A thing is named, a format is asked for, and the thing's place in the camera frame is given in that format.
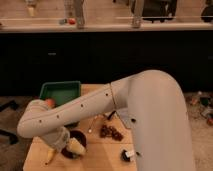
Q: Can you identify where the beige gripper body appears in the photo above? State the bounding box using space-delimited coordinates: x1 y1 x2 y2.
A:
66 138 86 155

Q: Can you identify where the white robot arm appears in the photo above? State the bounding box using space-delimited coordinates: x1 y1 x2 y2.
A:
17 70 196 171

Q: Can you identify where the dark brown bowl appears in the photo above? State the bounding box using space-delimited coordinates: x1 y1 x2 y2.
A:
62 130 86 159

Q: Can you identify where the yellow banana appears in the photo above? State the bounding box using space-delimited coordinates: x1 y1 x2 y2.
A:
45 149 56 165

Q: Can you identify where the metal spoon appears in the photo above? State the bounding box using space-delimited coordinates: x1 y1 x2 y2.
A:
88 116 98 133

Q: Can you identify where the bunch of dark grapes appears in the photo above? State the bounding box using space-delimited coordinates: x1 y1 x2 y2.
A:
100 125 124 141

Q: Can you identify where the small cardboard box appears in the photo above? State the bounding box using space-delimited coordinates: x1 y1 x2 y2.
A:
107 111 116 120

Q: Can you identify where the orange fruit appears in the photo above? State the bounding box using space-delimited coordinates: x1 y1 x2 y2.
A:
45 98 56 108

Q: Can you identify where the green plastic tray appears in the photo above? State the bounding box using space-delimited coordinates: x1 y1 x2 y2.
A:
39 81 81 107

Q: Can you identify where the grey cloth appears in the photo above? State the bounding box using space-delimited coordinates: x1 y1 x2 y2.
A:
116 108 130 129

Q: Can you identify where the black office chair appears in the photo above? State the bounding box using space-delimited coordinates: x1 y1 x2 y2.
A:
0 99 20 146

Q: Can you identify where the red object on counter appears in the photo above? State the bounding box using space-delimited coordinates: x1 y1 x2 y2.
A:
68 18 76 25

